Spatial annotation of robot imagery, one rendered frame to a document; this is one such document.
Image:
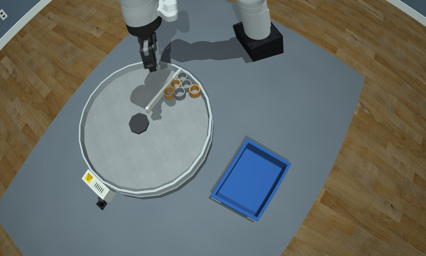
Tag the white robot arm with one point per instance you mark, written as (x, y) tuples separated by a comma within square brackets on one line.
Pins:
[(254, 14)]

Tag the grey metal bushing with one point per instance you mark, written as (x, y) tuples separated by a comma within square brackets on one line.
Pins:
[(179, 97), (185, 82), (182, 74)]

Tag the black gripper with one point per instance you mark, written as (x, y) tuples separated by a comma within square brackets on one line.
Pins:
[(146, 38)]

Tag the bronze bushing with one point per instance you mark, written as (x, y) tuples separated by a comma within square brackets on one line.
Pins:
[(166, 90), (194, 87), (175, 81)]

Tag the blue open crate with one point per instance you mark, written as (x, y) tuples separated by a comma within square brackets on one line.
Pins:
[(251, 180)]

